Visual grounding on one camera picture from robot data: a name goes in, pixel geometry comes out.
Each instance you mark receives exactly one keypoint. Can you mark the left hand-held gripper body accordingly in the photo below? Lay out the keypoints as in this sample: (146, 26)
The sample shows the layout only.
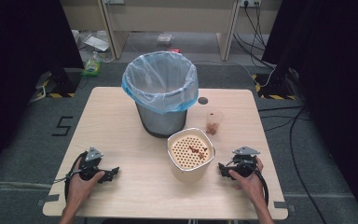
(90, 166)

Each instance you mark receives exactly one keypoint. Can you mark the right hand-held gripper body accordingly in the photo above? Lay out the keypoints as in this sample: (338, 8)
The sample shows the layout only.
(244, 163)

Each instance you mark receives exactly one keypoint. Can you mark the person's right hand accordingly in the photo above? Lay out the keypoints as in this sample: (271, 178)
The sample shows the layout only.
(251, 186)

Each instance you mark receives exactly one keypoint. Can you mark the person's left hand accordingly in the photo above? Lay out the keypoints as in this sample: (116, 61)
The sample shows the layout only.
(78, 188)

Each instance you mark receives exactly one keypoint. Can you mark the brown food scraps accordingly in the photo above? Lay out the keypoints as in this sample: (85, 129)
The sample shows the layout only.
(199, 151)

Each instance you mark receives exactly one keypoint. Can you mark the cream container with perforated strainer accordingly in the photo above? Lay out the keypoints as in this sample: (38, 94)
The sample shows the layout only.
(189, 169)

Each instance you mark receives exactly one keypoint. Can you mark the brown bits in cup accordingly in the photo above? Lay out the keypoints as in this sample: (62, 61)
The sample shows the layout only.
(212, 128)

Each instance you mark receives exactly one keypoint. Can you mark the clear plastic cup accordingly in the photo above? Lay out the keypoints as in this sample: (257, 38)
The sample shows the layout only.
(215, 117)

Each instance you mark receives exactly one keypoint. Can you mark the dark round table grommet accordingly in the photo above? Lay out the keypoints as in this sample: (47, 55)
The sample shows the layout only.
(203, 100)

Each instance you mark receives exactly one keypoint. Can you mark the grey metal trash can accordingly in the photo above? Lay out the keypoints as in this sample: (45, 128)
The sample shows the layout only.
(163, 123)

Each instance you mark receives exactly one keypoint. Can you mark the black stand base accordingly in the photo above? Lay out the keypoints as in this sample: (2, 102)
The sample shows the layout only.
(62, 81)
(276, 85)

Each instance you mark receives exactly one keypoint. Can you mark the green packet on floor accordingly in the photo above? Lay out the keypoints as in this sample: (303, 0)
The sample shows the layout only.
(91, 67)

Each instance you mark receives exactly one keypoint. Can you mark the blue plastic bin liner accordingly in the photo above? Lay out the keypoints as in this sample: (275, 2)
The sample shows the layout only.
(160, 77)

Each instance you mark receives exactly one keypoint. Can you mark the dark curtain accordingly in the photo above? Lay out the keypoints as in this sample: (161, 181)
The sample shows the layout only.
(338, 77)
(15, 68)

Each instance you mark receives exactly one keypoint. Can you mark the clear plastic bag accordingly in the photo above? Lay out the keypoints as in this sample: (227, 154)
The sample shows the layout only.
(97, 42)

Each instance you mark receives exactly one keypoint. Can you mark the small red object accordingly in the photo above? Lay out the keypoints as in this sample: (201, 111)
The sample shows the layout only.
(174, 50)

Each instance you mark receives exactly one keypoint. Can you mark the clear plastic box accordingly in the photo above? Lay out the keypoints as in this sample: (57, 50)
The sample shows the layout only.
(164, 39)

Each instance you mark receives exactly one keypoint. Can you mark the white wall socket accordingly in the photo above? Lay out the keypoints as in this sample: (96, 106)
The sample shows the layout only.
(249, 2)

